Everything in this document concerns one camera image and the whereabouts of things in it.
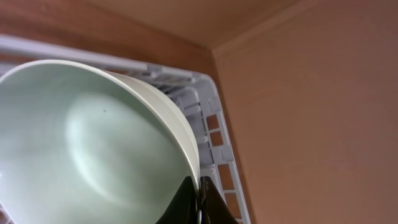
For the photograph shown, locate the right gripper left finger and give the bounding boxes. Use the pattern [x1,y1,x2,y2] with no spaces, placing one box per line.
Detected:
[156,177,197,224]

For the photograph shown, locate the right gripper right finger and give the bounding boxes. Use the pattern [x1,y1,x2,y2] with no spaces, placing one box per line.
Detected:
[200,176,238,224]

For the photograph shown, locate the grey dishwasher rack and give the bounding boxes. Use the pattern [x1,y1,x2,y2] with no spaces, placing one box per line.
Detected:
[1,35,251,223]

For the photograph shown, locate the mint green bowl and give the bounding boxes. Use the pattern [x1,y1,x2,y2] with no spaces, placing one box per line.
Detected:
[1,60,200,223]

